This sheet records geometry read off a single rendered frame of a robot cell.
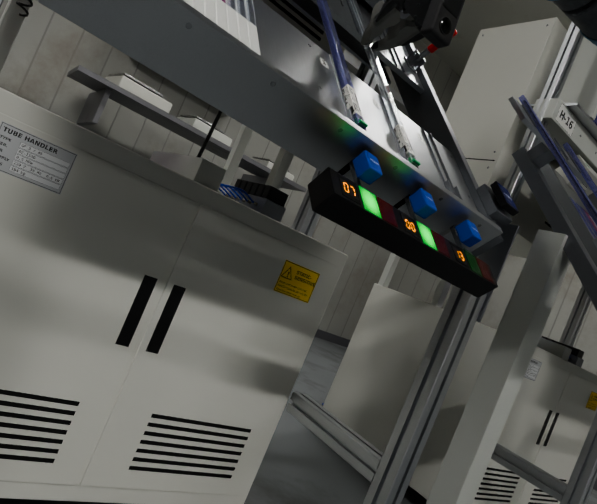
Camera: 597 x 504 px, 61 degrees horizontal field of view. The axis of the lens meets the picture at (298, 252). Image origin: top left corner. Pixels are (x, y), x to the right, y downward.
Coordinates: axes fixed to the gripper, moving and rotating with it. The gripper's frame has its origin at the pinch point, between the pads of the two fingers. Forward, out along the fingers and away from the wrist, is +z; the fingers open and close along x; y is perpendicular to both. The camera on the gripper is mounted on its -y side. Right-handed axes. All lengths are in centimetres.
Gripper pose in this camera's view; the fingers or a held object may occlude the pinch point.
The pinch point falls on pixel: (371, 45)
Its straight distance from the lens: 95.4
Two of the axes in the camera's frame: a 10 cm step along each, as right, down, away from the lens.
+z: -6.7, 3.1, 6.7
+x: -7.4, -3.3, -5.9
